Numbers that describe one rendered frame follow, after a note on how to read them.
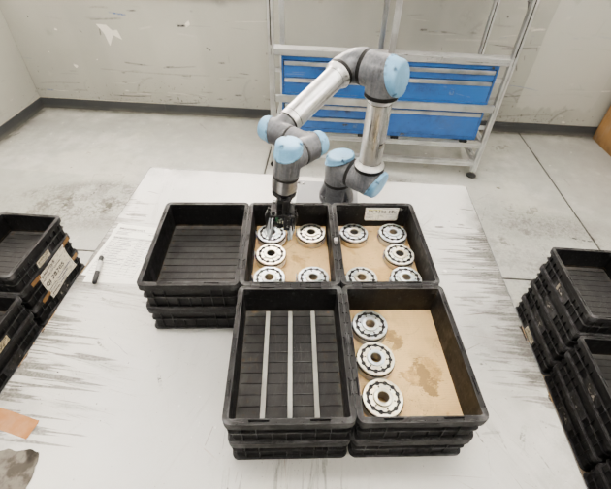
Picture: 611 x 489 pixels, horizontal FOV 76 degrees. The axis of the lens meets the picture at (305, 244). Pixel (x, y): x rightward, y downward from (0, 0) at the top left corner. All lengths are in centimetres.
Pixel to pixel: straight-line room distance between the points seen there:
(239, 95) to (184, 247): 287
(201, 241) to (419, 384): 87
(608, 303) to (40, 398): 216
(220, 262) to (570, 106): 390
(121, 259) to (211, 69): 276
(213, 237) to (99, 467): 76
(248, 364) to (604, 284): 167
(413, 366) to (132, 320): 92
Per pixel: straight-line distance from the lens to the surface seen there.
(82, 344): 147
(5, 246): 234
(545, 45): 429
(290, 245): 141
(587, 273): 225
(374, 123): 143
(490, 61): 320
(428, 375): 116
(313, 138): 114
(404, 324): 124
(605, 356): 210
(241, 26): 395
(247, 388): 110
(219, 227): 152
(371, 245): 144
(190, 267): 138
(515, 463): 129
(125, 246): 173
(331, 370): 112
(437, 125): 332
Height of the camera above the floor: 180
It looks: 43 degrees down
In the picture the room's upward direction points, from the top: 2 degrees clockwise
